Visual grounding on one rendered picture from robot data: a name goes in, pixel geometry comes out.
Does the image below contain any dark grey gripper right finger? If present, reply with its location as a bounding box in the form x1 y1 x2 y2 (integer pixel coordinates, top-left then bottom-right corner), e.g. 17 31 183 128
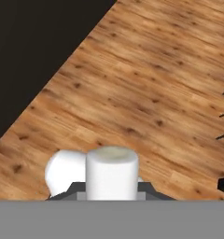
136 181 175 202

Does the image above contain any white cylindrical marshmallow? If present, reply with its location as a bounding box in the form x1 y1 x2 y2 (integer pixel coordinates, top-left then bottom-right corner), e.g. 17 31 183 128
86 146 140 202

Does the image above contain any white rounded object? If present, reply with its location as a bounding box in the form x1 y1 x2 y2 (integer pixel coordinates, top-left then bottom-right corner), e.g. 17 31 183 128
44 148 145 199

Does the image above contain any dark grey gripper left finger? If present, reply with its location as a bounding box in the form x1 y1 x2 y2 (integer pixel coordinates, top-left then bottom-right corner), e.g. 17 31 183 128
48 181 88 202

